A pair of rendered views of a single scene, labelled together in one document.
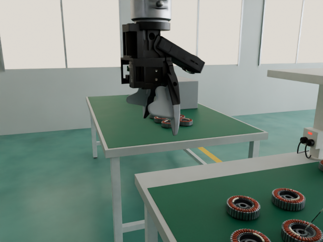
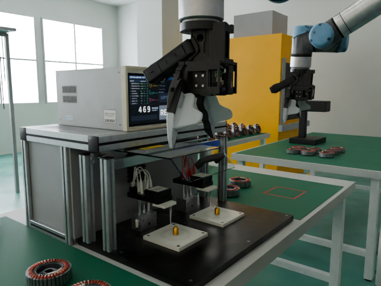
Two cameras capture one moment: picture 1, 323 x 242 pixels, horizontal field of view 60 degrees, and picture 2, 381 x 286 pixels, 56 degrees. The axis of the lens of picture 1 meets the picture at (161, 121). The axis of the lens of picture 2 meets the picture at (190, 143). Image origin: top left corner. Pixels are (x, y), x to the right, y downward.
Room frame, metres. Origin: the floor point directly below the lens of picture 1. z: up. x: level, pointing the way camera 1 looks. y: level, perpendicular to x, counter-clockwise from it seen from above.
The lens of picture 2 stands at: (0.91, 0.51, 1.24)
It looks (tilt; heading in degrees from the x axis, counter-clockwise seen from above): 8 degrees down; 236
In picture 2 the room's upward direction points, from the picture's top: straight up
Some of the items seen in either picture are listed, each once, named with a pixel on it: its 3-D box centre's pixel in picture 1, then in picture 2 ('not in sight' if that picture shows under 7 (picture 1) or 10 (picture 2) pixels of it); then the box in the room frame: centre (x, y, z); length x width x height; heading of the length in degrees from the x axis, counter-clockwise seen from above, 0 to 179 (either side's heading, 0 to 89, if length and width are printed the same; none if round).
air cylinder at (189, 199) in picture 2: not in sight; (187, 202); (0.14, -0.64, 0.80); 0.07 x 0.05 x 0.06; 18
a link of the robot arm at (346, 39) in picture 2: not in sight; (330, 41); (-0.22, -0.28, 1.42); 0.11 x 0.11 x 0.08; 24
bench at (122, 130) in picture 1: (153, 147); not in sight; (2.53, 0.08, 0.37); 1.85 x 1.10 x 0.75; 18
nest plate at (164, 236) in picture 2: not in sight; (176, 235); (0.32, -0.43, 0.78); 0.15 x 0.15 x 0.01; 18
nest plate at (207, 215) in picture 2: not in sight; (217, 215); (0.09, -0.50, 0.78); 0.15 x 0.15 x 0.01; 18
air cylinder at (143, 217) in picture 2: not in sight; (144, 219); (0.37, -0.56, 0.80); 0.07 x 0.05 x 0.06; 18
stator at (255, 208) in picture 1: (242, 207); not in sight; (0.87, -0.28, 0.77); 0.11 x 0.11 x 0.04
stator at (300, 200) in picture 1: (288, 199); not in sight; (0.92, -0.47, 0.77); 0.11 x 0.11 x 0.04
